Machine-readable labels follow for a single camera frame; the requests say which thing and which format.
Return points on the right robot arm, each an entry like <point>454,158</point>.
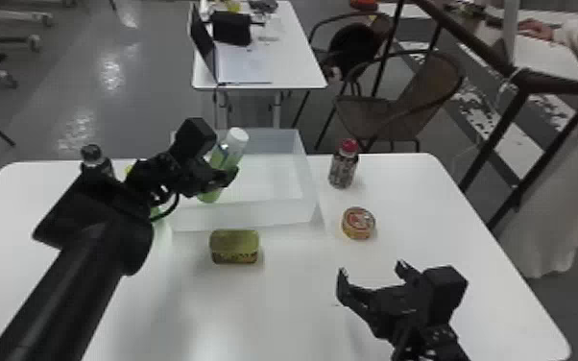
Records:
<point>435,345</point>

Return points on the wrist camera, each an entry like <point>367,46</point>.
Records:
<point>192,138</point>
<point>443,292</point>

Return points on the black bottle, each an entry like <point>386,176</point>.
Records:
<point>95,158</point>

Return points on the white side table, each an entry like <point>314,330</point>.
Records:
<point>274,65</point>

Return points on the green can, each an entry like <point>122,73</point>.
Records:
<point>234,246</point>

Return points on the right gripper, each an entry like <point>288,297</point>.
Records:
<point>397,310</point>

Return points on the clear box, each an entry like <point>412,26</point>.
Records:
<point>269,201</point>

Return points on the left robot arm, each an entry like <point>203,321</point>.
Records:
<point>82,262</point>

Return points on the laptop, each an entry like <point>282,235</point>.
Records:
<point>238,65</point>

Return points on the brown chair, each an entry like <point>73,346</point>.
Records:
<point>395,108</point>

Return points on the yellow can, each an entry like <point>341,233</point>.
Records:
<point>358,223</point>

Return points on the grey bottle with red cap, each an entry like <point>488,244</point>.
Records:
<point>343,169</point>

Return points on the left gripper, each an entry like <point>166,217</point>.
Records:
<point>193,177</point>

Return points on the green bottle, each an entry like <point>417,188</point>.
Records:
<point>233,146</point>

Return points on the black chair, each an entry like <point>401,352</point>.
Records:
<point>354,43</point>

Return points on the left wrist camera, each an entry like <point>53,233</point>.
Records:
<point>192,138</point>

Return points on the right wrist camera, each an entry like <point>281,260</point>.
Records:
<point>443,292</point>

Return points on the black bag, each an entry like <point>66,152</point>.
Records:
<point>231,28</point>

